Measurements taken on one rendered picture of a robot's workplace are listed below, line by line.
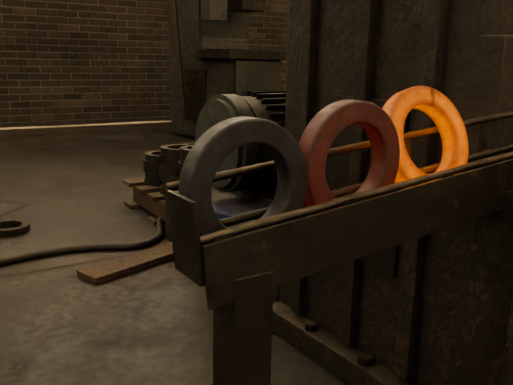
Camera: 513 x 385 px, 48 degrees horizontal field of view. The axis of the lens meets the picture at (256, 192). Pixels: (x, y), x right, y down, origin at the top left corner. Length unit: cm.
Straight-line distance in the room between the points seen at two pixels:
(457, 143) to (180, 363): 98
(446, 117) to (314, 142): 31
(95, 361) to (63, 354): 11
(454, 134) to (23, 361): 127
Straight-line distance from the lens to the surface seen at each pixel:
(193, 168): 70
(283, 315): 177
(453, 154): 104
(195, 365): 165
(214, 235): 71
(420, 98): 101
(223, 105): 218
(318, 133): 80
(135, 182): 321
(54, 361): 174
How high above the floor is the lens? 82
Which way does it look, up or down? 13 degrees down
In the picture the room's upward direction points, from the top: 1 degrees clockwise
